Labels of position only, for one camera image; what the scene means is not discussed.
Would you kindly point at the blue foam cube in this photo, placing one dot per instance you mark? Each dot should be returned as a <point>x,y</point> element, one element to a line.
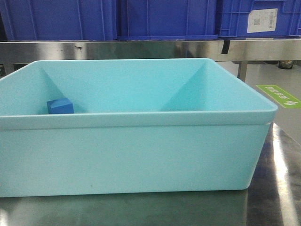
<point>60,106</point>

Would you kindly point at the light blue plastic tub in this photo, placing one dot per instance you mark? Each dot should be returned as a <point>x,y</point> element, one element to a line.
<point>139,125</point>

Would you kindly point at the middle blue storage crate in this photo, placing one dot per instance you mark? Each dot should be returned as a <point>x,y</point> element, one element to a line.
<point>166,20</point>

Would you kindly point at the blue storage crate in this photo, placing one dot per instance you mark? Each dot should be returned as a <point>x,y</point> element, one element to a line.
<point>166,20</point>
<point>31,20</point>

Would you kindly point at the black tape strip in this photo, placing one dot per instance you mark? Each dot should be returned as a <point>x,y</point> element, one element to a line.
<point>226,46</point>

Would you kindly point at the right blue labelled crate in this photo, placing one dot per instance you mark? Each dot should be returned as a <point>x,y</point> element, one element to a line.
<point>232,18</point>

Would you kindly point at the green floor sign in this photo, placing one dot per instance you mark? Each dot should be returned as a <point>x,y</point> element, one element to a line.
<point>281,96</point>

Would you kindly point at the white paper label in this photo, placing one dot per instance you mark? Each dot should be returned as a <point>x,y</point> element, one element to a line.
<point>263,20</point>

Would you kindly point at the left blue storage crate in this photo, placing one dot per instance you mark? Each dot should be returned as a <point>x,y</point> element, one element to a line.
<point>31,20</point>

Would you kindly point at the stainless steel shelf rail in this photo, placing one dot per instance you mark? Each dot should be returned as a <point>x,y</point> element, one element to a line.
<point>241,50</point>

